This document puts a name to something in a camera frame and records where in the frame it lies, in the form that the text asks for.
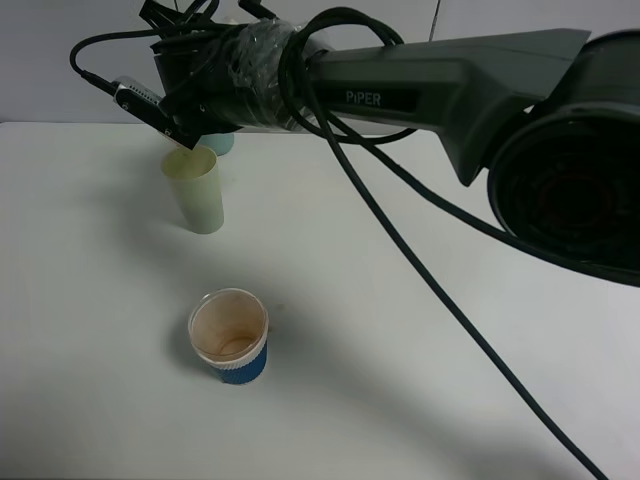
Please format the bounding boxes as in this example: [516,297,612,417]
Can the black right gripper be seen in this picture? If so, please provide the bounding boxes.
[151,22,240,135]

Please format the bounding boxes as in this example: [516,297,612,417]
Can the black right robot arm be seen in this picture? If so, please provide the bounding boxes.
[152,7,639,285]

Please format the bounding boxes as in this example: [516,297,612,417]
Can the teal plastic cup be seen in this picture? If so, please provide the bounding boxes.
[198,133,235,156]

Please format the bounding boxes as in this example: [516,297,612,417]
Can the pale yellow plastic cup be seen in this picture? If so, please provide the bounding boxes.
[161,145,224,234]

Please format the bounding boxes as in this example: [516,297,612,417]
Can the glass cup with blue sleeve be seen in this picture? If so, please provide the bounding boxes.
[188,288,269,385]

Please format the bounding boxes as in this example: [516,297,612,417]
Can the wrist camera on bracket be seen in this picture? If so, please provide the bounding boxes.
[113,76,200,149]

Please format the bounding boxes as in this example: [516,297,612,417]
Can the black cable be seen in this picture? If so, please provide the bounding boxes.
[69,0,609,480]

